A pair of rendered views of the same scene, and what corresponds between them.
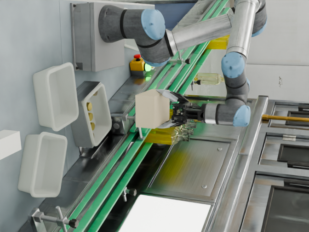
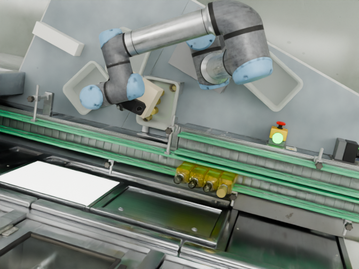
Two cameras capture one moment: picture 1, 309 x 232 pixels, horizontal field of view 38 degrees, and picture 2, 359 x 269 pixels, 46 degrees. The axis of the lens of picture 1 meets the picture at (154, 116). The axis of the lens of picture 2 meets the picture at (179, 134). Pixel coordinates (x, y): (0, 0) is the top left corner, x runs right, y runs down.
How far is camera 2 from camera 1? 2.20 m
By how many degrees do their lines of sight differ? 73
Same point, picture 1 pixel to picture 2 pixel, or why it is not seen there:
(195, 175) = (142, 208)
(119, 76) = (244, 123)
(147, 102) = not seen: hidden behind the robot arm
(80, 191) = (91, 126)
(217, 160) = (169, 223)
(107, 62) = (191, 69)
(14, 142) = (71, 46)
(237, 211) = (77, 224)
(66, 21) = not seen: hidden behind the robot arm
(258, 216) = (66, 239)
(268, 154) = not seen: outside the picture
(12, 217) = (59, 100)
